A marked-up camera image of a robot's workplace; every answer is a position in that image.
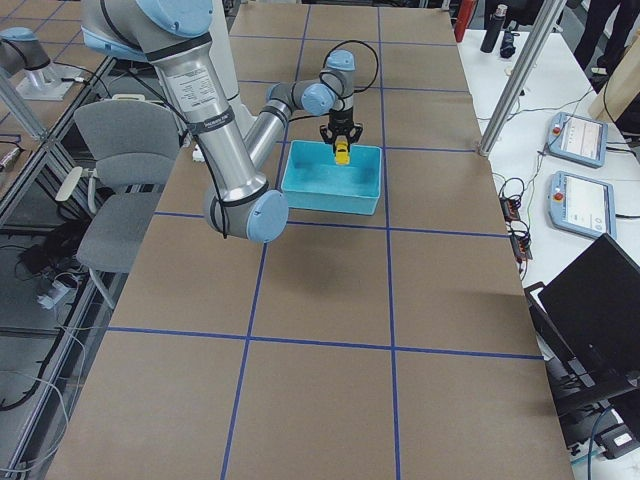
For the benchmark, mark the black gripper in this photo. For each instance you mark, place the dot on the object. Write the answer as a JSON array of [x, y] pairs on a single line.
[[340, 121]]

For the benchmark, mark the yellow beetle toy car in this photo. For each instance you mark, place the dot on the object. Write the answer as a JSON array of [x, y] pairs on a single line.
[[342, 153]]

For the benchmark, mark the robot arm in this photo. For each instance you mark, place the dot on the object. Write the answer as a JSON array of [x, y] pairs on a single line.
[[187, 43], [21, 50]]

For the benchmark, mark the turquoise plastic bin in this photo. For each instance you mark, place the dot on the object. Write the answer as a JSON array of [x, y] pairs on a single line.
[[313, 180]]

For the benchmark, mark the red cylinder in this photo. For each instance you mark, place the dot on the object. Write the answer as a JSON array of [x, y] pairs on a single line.
[[463, 19]]

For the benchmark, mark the black bottle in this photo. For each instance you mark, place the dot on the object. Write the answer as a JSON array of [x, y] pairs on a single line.
[[495, 24]]

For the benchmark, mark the orange usb hub box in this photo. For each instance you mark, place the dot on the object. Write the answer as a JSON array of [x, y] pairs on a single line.
[[510, 209]]

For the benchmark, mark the grey office chair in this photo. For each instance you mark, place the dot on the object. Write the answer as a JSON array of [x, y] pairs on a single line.
[[134, 143]]

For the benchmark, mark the far teach pendant tablet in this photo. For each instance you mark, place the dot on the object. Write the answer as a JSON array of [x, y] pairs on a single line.
[[578, 139]]

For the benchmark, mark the teach pendant tablet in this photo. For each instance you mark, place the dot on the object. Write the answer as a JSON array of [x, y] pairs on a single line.
[[582, 205], [578, 139]]

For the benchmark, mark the near teach pendant tablet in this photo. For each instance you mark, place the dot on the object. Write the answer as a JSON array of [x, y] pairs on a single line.
[[582, 205]]

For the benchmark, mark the black laptop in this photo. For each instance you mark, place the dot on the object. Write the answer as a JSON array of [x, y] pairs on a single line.
[[590, 316]]

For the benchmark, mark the white camera mast column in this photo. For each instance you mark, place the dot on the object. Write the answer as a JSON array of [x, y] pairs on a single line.
[[223, 62]]

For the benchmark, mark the grey aluminium frame post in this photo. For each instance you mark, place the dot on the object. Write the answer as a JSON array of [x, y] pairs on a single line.
[[542, 27]]

